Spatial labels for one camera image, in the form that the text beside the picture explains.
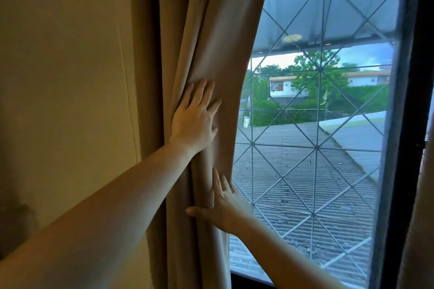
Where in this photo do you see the black window frame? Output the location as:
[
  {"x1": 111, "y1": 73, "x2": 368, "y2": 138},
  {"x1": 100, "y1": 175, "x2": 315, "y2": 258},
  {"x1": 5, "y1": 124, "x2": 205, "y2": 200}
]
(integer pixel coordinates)
[{"x1": 231, "y1": 0, "x2": 434, "y2": 289}]

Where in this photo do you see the beige fabric curtain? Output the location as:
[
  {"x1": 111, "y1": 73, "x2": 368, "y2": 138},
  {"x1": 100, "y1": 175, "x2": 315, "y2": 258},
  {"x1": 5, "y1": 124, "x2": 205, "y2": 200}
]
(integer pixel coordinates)
[
  {"x1": 130, "y1": 0, "x2": 275, "y2": 289},
  {"x1": 396, "y1": 119, "x2": 434, "y2": 289}
]

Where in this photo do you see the person's right hand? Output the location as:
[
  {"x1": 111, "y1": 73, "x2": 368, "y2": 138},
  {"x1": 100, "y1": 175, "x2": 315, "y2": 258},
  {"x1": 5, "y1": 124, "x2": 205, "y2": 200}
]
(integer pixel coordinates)
[{"x1": 185, "y1": 168, "x2": 254, "y2": 235}]

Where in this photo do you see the white house with orange roof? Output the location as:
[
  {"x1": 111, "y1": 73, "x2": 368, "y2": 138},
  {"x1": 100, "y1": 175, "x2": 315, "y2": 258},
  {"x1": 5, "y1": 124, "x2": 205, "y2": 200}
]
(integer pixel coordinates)
[{"x1": 269, "y1": 75, "x2": 310, "y2": 98}]

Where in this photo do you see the person's left forearm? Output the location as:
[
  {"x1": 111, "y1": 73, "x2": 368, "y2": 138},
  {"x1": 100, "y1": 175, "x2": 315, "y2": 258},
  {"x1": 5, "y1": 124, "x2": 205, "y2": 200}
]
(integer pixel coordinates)
[{"x1": 0, "y1": 139, "x2": 198, "y2": 289}]

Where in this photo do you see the person's right forearm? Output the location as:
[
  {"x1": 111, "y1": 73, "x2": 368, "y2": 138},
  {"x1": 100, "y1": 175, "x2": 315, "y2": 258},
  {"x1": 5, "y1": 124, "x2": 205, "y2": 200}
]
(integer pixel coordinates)
[{"x1": 233, "y1": 212, "x2": 347, "y2": 289}]

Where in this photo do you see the diamond pattern metal window grille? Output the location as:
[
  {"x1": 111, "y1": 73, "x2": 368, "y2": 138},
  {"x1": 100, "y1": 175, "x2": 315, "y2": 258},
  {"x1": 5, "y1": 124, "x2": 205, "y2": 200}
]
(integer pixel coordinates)
[{"x1": 231, "y1": 0, "x2": 402, "y2": 287}]

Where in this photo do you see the translucent awning roof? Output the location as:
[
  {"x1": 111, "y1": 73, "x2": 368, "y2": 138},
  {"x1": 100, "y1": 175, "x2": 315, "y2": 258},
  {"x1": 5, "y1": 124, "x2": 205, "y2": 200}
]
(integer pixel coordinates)
[{"x1": 252, "y1": 0, "x2": 405, "y2": 57}]

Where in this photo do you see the person's left hand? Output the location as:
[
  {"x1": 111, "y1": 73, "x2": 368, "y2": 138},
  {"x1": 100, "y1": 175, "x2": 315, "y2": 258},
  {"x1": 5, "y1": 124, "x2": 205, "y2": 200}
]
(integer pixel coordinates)
[{"x1": 169, "y1": 78, "x2": 222, "y2": 158}]

